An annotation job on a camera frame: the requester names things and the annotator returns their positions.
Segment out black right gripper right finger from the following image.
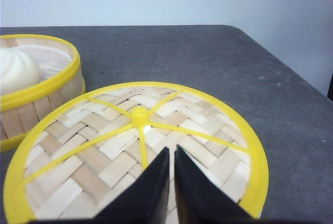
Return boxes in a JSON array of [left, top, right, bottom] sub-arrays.
[[174, 145, 260, 223]]

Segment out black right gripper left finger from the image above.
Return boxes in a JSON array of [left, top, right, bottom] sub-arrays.
[[31, 147, 170, 223]]

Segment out woven bamboo steamer lid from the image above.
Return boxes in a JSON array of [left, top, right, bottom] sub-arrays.
[[4, 82, 269, 223]]

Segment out bamboo steamer basket yellow rims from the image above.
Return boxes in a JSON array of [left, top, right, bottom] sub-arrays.
[[1, 34, 86, 152]]

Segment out white steamed bun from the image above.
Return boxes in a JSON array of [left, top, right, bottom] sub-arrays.
[[1, 48, 40, 95]]

